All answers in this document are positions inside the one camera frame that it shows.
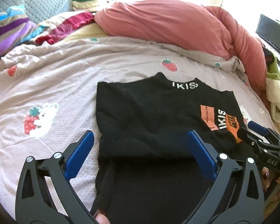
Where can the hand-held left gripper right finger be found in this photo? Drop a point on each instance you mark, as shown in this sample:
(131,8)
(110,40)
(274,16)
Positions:
(201,151)

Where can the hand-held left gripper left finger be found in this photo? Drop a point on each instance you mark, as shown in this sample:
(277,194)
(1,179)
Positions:
(80,154)

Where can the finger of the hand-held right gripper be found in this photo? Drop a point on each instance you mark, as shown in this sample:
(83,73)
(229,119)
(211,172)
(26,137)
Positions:
(259,127)
(247,135)

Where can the black long-sleeve shirt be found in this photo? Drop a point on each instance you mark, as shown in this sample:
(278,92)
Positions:
(142,116)

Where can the stack of folded clothes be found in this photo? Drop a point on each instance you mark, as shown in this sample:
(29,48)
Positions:
(88,3)

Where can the person's right hand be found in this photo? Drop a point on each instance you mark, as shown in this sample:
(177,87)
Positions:
(270,182)

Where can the person's left hand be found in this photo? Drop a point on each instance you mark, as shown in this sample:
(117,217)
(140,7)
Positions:
(103,219)

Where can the cream fleece blanket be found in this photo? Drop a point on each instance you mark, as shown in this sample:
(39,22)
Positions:
(278,98)

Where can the green cloth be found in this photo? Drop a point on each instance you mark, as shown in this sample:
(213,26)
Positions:
(274,71)

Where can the dark brown cloth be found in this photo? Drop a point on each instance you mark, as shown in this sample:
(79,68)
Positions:
(268,56)

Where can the strawberry print blanket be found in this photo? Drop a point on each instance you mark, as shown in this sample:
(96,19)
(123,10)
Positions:
(60,74)

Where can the black monitor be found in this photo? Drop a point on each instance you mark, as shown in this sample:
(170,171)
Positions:
(270,32)

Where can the cream bed sheet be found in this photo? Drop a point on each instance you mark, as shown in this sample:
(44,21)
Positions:
(88,31)

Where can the maroon ruffled garment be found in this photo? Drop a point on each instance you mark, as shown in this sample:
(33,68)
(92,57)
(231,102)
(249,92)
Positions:
(70,23)

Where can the pink duvet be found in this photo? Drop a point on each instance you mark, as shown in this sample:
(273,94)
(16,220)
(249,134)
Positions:
(165,21)

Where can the striped colourful blanket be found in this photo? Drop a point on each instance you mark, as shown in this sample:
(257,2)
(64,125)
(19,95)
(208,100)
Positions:
(7,32)

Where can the grey quilted pillow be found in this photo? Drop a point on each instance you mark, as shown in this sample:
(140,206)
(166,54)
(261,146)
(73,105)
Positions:
(42,0)

